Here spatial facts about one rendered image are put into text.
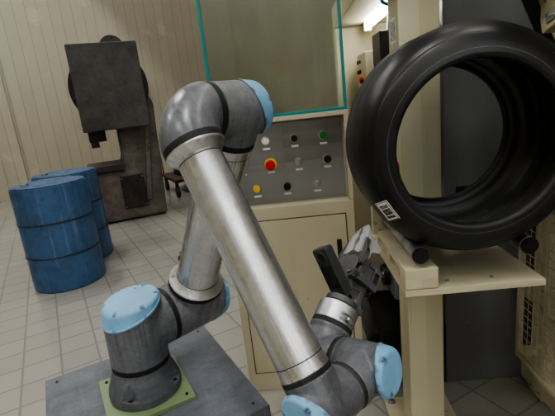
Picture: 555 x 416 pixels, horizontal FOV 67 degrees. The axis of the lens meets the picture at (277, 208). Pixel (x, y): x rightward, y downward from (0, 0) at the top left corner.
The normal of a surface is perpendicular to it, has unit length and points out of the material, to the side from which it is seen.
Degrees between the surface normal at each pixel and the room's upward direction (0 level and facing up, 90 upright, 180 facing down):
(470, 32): 42
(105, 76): 90
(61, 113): 90
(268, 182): 90
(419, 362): 90
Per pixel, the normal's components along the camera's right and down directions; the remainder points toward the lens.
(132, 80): 0.37, 0.19
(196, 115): 0.33, -0.45
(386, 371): 0.74, -0.08
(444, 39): -0.31, -0.49
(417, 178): -0.02, 0.25
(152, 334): 0.71, 0.13
